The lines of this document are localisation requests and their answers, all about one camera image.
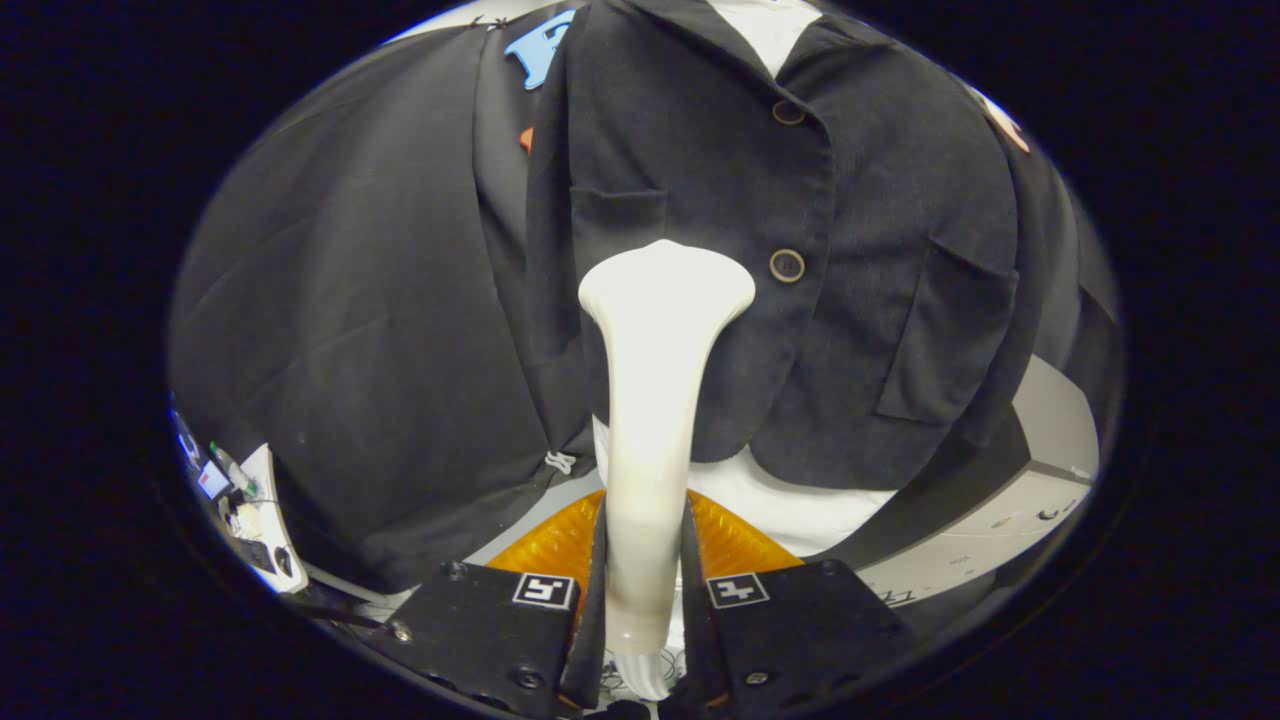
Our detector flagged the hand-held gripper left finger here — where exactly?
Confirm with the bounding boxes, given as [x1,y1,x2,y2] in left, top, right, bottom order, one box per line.
[362,488,609,719]

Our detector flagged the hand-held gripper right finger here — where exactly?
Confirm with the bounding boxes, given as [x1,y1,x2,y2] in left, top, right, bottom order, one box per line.
[683,490,921,716]

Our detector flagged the white shirt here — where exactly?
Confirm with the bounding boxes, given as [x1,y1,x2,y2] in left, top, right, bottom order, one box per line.
[590,0,901,559]

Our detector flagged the white garment steamer with hose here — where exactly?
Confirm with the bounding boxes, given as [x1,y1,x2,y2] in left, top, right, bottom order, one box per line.
[578,238,757,701]

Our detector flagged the black suit jacket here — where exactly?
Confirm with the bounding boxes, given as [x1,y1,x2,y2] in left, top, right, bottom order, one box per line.
[525,0,1086,491]

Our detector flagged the black backdrop cloth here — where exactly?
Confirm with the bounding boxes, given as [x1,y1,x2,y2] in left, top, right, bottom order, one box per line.
[165,5,1126,591]

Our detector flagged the grey cabinet with drawer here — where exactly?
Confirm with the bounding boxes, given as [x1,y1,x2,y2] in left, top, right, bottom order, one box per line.
[855,355,1101,609]

